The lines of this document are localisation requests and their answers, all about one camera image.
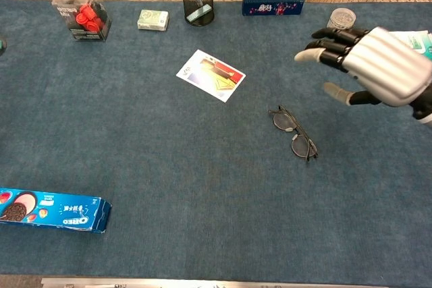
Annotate green wet wipes pack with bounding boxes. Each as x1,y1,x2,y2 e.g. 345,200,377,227
387,30,432,61

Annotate small pale green box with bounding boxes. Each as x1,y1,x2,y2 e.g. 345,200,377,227
136,9,169,33

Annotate grey-green flat strip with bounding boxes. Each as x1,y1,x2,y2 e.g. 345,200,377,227
186,4,213,22

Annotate dark blue long box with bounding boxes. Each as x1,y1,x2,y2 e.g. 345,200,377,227
242,0,306,17

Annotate blue Oreo cookie box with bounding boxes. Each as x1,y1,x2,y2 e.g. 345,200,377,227
0,187,113,235

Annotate clear box with red caps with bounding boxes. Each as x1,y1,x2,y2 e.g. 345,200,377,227
51,0,113,43

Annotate black eyeglasses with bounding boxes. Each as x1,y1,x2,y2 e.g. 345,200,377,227
268,105,319,163

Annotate clear round plastic jar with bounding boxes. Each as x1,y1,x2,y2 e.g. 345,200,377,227
326,7,357,30

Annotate white picture postcard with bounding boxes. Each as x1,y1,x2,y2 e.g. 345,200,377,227
175,49,247,103

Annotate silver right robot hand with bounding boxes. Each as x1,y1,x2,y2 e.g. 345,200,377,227
294,26,432,107

